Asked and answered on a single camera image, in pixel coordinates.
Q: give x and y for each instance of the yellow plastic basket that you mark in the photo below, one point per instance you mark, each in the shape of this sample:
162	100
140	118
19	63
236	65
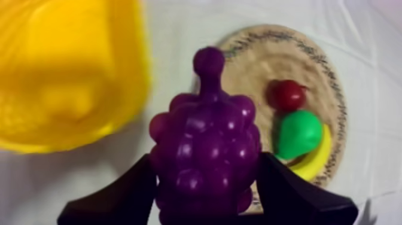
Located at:
69	72

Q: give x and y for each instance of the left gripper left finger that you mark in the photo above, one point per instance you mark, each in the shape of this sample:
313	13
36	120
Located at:
125	201

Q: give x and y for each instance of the round wooden board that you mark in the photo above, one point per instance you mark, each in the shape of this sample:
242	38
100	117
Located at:
257	66

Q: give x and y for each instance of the purple toy grapes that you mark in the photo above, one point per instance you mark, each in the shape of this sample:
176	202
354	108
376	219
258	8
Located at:
205	150

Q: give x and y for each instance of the green toy pear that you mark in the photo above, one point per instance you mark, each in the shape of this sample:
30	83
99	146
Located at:
298	135

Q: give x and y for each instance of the small red fruit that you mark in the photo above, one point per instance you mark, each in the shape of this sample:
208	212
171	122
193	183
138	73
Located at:
287	94

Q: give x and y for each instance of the yellow toy banana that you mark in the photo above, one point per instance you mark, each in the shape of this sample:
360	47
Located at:
317	160

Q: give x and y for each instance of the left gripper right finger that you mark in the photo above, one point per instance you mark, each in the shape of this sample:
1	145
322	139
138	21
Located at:
292	198

